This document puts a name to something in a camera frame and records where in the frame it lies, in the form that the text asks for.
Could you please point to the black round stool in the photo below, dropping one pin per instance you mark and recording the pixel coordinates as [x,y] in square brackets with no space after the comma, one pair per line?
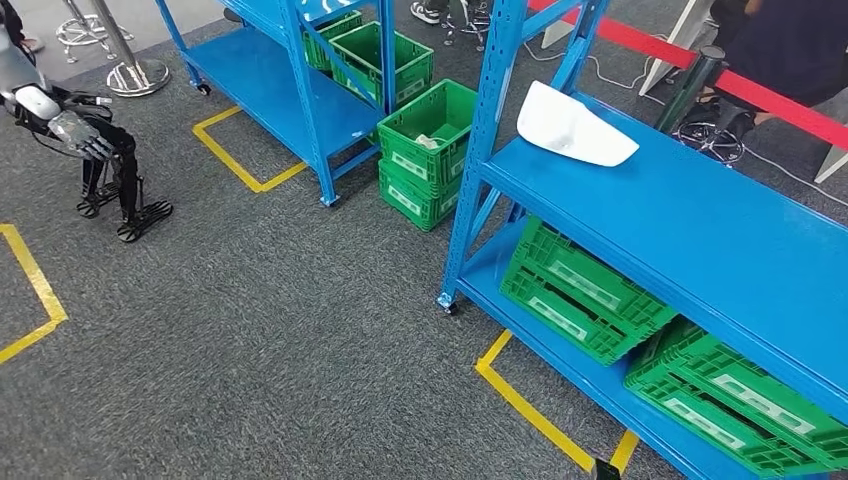
[712,142]

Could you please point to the black humanoid robot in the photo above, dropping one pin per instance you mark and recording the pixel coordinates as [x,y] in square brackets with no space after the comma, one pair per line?
[93,139]

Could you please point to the blue metal shelf rack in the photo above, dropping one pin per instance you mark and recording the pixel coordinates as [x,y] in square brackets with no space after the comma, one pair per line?
[662,199]
[278,93]

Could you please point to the red barrier belt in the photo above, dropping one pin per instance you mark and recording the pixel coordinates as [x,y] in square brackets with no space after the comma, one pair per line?
[782,106]
[629,36]

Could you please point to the open green plastic crate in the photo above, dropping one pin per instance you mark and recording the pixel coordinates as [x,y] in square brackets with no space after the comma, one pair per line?
[430,126]

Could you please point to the chrome stanchion post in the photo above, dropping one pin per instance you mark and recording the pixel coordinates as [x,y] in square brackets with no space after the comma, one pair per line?
[136,73]

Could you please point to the white plastic car panel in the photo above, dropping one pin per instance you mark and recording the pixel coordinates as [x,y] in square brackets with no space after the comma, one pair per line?
[570,126]

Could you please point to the person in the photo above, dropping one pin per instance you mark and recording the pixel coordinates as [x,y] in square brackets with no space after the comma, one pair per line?
[788,46]
[32,45]
[425,10]

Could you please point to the chrome star stool base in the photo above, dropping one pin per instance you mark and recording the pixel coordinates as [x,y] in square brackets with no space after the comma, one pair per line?
[467,23]
[83,30]

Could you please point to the dark green barrier post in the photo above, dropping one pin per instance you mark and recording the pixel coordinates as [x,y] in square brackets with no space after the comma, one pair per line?
[689,86]

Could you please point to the small white object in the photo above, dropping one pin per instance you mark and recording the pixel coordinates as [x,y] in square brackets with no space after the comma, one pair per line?
[427,141]

